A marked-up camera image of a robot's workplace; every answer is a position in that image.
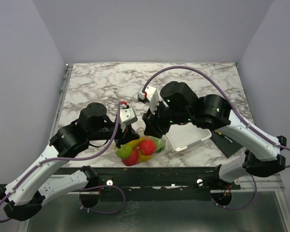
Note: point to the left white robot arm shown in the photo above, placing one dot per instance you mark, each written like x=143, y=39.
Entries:
x=27, y=194

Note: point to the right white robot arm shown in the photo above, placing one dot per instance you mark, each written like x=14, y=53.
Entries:
x=177, y=104

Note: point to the black cutting board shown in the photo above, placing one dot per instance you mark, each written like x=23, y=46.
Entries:
x=227, y=148

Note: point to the yellow handled knife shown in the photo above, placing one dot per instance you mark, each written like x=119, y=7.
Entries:
x=222, y=135

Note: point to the yellow toy mango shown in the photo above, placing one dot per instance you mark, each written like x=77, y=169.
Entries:
x=142, y=158

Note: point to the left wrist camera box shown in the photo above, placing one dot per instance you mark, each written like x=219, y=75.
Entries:
x=127, y=115

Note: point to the black metal base rail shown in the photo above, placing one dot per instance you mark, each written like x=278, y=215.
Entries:
x=163, y=184

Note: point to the white perforated plastic basket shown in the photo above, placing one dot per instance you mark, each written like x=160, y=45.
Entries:
x=182, y=137

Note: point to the green toy watermelon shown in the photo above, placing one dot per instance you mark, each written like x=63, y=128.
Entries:
x=160, y=145

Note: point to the red toy apple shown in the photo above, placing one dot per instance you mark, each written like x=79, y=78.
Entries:
x=132, y=159

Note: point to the red toy pomegranate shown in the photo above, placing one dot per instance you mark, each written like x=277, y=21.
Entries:
x=147, y=147

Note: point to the clear zip top bag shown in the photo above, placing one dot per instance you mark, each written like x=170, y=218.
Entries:
x=140, y=131

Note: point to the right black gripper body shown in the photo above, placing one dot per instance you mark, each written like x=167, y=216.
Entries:
x=163, y=115

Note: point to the green toy pear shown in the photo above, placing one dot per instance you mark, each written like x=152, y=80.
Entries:
x=125, y=151

